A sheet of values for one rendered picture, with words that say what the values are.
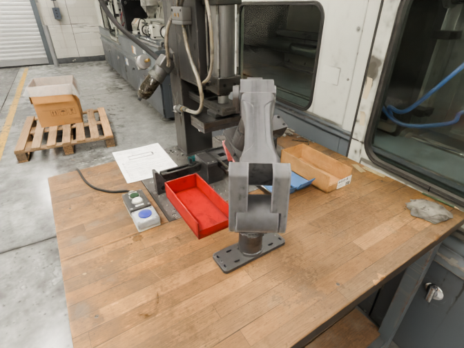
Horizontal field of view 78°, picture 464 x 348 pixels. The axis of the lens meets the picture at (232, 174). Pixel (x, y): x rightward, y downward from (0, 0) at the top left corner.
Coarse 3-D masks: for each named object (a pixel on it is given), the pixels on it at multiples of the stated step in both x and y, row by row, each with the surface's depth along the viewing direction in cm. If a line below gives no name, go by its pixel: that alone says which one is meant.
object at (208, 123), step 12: (192, 96) 111; (204, 96) 110; (216, 96) 106; (228, 96) 98; (216, 108) 97; (228, 108) 95; (192, 120) 101; (204, 120) 96; (216, 120) 96; (228, 120) 98; (204, 132) 95
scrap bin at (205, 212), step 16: (192, 176) 101; (176, 192) 100; (192, 192) 101; (208, 192) 96; (176, 208) 92; (192, 208) 93; (208, 208) 93; (224, 208) 88; (192, 224) 82; (208, 224) 86; (224, 224) 84
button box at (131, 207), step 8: (88, 184) 104; (112, 192) 101; (120, 192) 101; (128, 192) 97; (136, 192) 96; (128, 200) 92; (144, 200) 92; (128, 208) 89; (136, 208) 89; (144, 208) 90
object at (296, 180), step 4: (292, 172) 109; (292, 176) 106; (296, 176) 106; (292, 180) 104; (296, 180) 104; (300, 180) 104; (304, 180) 104; (312, 180) 100; (292, 184) 101; (296, 184) 101; (300, 184) 97; (304, 184) 99; (308, 184) 102; (296, 188) 100
